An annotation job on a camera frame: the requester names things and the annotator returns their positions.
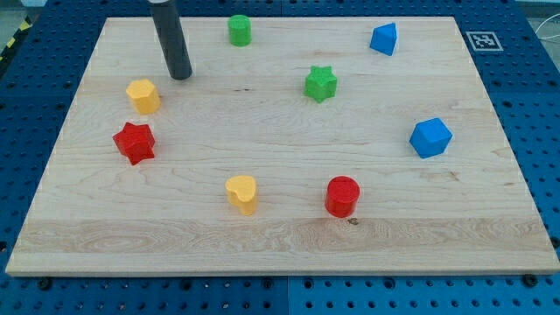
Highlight red star block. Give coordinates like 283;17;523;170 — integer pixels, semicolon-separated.
113;122;155;165

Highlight green star block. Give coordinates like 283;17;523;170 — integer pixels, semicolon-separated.
304;66;338;103

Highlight green cylinder block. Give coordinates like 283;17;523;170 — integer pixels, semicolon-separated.
227;15;252;47

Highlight white fiducial marker tag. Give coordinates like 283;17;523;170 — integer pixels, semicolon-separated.
465;31;503;52

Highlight red cylinder block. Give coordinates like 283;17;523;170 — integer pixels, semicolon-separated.
325;176;361;218

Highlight blue triangular prism block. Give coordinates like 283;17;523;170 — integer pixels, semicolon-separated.
369;23;398;56

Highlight blue cube block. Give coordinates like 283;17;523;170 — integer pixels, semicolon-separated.
409;117;452;158

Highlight white cable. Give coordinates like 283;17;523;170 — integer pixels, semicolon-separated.
534;12;560;41

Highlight light wooden board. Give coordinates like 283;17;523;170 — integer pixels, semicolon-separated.
6;17;559;277

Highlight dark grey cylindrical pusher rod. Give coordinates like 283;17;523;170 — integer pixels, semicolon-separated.
148;0;193;81

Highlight yellow heart block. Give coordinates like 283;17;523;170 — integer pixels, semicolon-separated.
225;175;258;216

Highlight yellow hexagon block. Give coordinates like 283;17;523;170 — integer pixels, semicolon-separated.
126;79;161;115

